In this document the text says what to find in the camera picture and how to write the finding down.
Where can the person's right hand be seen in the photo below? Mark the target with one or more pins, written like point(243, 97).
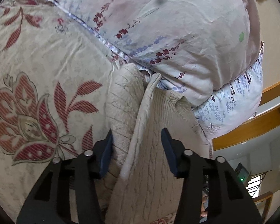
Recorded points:
point(203, 212)

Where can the blue floral right pillow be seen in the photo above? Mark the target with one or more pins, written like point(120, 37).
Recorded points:
point(234, 103)

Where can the wooden wall shelf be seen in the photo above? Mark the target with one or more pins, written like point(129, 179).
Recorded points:
point(263, 203)

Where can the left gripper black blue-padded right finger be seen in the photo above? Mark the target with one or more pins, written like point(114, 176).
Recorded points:
point(228, 199)

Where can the floral bed quilt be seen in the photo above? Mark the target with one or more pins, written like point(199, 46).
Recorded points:
point(55, 77)

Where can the beige cable-knit sweater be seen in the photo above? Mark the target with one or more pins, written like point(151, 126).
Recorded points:
point(139, 187)

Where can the wooden headboard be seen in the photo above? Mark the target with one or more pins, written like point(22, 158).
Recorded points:
point(257, 126)

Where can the pink floral left pillow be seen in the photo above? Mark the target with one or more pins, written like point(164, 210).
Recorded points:
point(198, 46)

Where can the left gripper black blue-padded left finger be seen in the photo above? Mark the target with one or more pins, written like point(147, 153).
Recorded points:
point(49, 199)

